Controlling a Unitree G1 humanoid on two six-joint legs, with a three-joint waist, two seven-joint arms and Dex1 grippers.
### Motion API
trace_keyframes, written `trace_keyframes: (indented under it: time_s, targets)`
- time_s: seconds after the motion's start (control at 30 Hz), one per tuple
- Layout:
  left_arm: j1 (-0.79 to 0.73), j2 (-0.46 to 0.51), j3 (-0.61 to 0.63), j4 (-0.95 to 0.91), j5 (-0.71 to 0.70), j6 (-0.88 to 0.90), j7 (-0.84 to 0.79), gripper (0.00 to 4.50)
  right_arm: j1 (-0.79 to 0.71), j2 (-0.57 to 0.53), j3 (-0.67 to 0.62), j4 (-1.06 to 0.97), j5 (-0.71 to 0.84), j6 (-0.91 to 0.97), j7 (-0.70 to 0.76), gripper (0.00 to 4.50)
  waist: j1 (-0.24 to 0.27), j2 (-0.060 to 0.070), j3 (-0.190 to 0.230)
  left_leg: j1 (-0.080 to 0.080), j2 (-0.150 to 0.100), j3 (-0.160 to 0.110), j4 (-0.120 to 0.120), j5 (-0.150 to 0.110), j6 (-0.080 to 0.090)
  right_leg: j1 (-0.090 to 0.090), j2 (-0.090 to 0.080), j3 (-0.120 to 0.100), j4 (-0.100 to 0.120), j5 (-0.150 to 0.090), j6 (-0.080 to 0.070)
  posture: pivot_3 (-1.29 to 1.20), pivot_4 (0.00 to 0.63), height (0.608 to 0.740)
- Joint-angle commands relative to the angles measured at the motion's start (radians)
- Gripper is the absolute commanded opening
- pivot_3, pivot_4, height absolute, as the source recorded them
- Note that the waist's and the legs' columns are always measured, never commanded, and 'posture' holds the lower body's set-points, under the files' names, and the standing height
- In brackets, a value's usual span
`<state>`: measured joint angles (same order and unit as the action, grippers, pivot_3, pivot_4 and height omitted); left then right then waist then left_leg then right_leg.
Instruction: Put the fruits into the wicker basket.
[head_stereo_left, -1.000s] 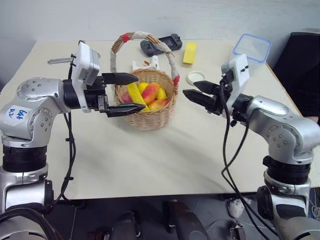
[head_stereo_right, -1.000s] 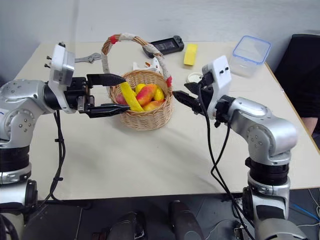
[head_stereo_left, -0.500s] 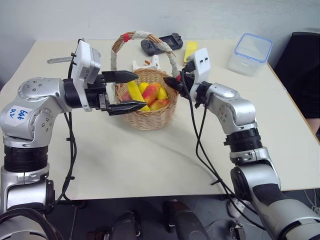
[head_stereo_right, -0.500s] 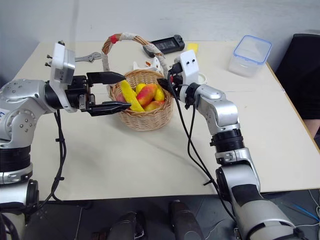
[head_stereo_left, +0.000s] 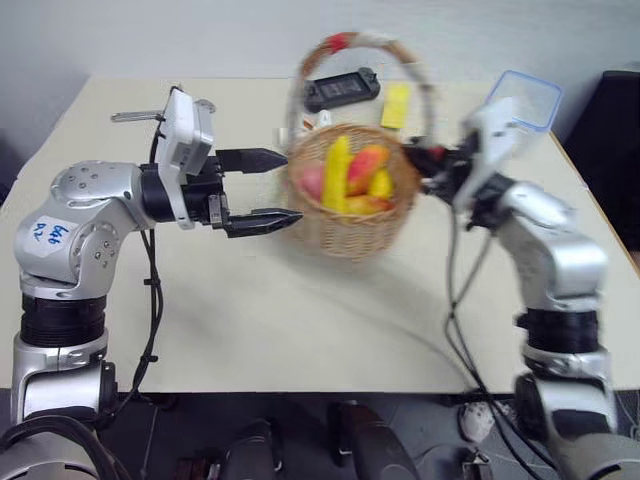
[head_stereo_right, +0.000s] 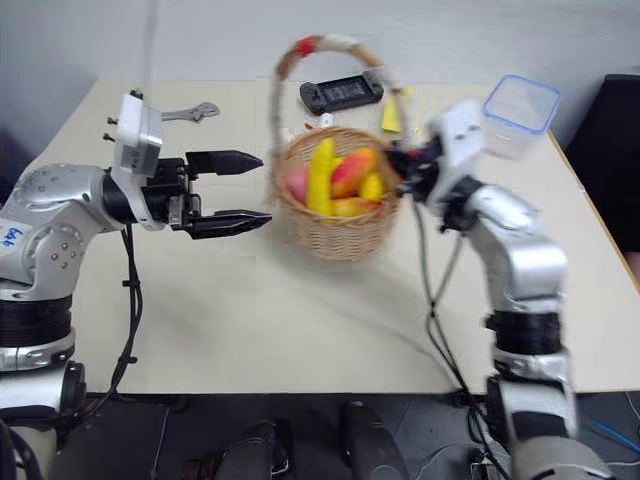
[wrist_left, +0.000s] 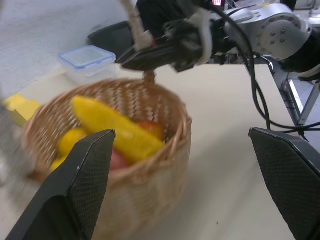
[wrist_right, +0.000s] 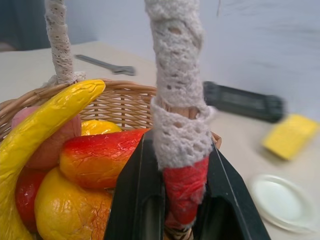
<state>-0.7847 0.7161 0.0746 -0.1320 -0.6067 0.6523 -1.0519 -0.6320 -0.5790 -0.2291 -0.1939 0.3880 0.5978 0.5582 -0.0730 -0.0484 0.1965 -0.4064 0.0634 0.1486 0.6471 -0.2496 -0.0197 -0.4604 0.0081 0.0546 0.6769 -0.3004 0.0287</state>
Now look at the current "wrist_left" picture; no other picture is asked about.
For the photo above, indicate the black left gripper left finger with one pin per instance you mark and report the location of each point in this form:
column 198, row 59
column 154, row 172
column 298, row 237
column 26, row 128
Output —
column 75, row 190

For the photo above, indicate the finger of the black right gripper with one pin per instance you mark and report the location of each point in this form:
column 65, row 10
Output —
column 127, row 55
column 155, row 57

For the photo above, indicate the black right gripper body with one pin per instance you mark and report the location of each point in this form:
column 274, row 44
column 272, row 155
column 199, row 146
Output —
column 187, row 40

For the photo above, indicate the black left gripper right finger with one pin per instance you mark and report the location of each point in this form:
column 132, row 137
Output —
column 292, row 175

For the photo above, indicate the black plastic bin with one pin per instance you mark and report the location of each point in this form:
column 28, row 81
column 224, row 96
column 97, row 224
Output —
column 110, row 35

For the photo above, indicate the small yellow fruit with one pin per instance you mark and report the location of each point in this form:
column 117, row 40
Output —
column 57, row 163

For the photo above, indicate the black chair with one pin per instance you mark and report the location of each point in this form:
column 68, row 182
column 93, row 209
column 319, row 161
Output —
column 160, row 12

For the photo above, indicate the clear plastic box, blue lid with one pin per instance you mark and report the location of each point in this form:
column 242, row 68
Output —
column 85, row 60

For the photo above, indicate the round yellow lemon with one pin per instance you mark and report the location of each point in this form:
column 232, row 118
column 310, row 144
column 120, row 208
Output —
column 68, row 142

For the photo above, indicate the pink peach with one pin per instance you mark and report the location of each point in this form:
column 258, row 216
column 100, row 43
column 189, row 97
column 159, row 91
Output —
column 117, row 161

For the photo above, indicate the red and yellow apple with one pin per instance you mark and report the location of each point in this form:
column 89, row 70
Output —
column 152, row 128

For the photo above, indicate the yellow banana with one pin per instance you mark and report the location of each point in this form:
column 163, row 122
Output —
column 120, row 127

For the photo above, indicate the grey mesh object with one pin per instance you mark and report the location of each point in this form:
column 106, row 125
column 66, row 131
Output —
column 10, row 140

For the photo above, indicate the yellow flat block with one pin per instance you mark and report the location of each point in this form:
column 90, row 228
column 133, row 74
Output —
column 20, row 103

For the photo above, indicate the grey metal table frame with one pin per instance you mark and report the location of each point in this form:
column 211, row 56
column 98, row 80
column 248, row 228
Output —
column 308, row 105

